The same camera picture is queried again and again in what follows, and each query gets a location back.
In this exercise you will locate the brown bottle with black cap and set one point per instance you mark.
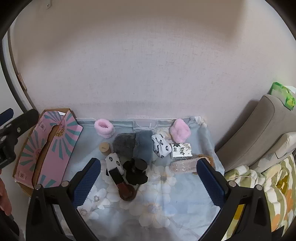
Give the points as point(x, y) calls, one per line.
point(126, 190)

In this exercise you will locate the grey beige sofa cushion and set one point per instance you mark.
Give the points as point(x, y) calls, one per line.
point(254, 129)

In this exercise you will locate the yellow green floral blanket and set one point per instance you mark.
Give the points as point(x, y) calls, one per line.
point(272, 192)

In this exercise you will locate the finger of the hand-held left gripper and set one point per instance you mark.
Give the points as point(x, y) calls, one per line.
point(25, 122)
point(7, 115)

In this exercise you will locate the cardboard box with pink liner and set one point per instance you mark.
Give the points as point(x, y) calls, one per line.
point(60, 150)

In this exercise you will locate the light blue floral tablecloth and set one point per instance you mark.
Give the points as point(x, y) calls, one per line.
point(161, 204)

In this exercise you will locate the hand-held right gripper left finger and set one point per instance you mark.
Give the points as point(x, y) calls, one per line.
point(87, 183)

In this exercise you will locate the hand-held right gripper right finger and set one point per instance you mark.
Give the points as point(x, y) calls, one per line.
point(210, 183)

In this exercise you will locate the black hair clip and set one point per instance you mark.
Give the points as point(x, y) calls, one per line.
point(135, 172)

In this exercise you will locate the person's left hand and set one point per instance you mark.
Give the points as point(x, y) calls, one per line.
point(4, 199)

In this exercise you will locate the green tissue packet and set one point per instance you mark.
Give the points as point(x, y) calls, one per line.
point(285, 95)

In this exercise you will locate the white box with black print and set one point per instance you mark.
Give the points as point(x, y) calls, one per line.
point(181, 150)

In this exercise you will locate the pale ribbed fabric roll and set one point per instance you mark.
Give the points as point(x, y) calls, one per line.
point(182, 166)

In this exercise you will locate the white pillow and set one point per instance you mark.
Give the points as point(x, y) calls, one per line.
point(277, 148)

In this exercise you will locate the grey fuzzy cloth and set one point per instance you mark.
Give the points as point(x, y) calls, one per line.
point(131, 146)

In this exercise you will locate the door frame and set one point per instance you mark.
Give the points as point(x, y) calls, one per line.
point(21, 80)

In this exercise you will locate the white sock with black print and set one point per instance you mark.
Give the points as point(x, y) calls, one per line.
point(160, 147)
point(113, 163)

